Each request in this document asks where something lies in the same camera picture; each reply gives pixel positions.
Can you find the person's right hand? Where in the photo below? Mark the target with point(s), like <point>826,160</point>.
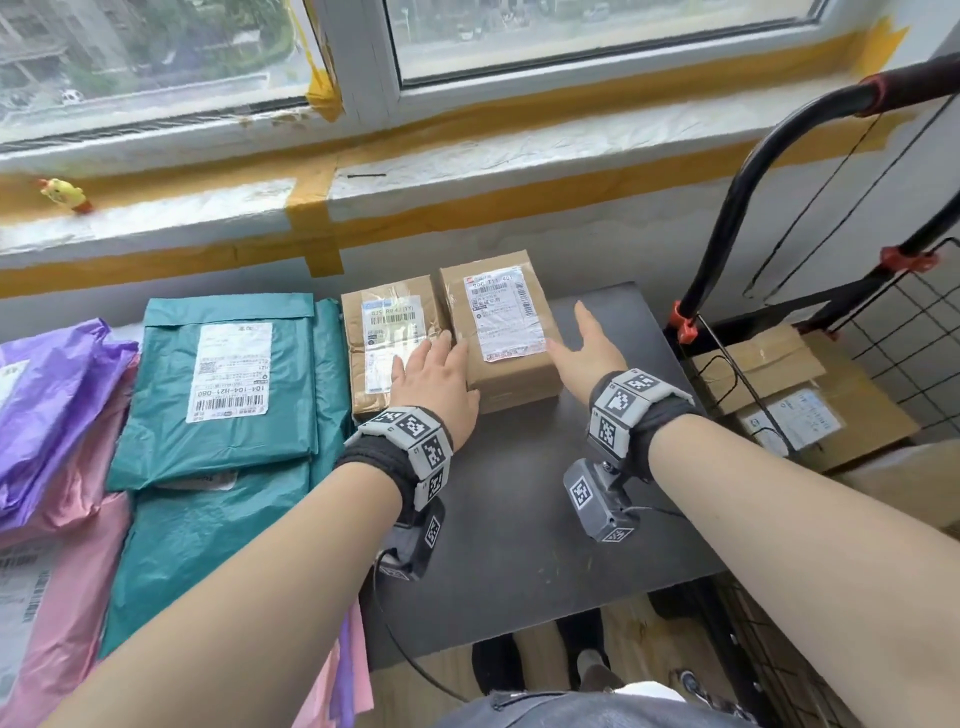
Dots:
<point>592,360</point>

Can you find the person's left hand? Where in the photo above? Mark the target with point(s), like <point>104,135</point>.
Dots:
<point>435,390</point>

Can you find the brown cardboard box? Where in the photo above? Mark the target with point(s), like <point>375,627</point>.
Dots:
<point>765,360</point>
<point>375,375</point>
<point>915,487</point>
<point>517,375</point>
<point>870,420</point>

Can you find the purple plastic package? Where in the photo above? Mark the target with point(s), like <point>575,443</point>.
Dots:
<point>343,675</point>
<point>52,405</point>

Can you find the person's right forearm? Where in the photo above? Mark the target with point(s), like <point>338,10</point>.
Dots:
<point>825,562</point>

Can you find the person's left forearm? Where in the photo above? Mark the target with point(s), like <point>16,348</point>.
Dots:
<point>225,622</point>

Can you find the right marker wristband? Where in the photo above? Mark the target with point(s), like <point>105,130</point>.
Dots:
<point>637,412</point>

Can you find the marker wristband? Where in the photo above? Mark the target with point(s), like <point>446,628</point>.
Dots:
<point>390,450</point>
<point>637,412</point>

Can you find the left marker wristband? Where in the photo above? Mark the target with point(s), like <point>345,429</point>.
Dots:
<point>390,450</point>

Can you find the yellow tape piece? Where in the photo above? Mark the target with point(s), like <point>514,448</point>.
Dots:
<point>324,94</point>

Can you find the white framed window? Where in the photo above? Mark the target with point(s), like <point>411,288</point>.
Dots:
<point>360,60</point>

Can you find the yellow rubber duck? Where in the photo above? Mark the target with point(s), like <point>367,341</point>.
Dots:
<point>64,195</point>

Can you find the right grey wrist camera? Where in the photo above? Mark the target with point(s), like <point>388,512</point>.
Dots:
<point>592,502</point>

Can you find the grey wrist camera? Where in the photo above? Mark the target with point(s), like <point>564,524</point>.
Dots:
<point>592,502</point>
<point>420,540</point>

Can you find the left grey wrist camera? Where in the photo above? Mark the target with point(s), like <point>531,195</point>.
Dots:
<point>420,540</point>

